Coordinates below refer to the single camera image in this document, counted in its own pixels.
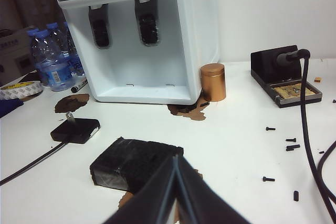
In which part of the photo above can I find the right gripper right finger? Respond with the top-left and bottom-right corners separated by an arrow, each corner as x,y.
175,155 -> 253,224

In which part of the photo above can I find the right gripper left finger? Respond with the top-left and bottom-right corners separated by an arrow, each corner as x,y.
103,155 -> 180,224

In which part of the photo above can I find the black sponge block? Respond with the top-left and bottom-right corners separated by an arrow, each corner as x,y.
89,136 -> 184,193

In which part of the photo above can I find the black USB hub box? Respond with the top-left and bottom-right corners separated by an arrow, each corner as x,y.
50,118 -> 100,145

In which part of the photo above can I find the grey printed cardboard box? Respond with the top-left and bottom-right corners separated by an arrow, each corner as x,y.
0,27 -> 36,87

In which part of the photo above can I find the brown stain patch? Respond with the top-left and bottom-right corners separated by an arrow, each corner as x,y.
54,93 -> 90,114
167,95 -> 211,121

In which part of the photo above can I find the gold cylindrical can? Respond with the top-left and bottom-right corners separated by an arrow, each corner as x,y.
200,63 -> 227,102

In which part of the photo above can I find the white AUX water dispenser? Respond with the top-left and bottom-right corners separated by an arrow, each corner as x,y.
47,0 -> 218,104

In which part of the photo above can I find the black marker pen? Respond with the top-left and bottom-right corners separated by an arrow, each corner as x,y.
70,78 -> 89,93

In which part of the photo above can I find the black soldering iron stand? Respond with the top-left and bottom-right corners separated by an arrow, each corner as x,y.
250,45 -> 323,109

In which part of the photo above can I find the clear water bottle blue cap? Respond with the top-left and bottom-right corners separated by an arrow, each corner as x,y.
64,22 -> 86,77
46,23 -> 66,54
27,27 -> 40,59
31,30 -> 71,92

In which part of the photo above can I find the blue cloth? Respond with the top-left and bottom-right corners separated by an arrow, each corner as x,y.
0,98 -> 25,119

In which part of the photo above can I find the white tape roll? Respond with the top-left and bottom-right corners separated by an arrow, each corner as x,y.
0,81 -> 43,101

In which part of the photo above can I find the black dispenser tap lever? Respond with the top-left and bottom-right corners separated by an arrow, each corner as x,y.
88,3 -> 110,49
134,0 -> 161,46

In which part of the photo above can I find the black USB hub cable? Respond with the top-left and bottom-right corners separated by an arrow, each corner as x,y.
0,141 -> 66,186

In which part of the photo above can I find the black soldering iron cable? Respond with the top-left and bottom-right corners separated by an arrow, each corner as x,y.
299,49 -> 336,224

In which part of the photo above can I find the black soldering iron handle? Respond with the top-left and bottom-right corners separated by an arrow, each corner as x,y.
275,48 -> 311,65

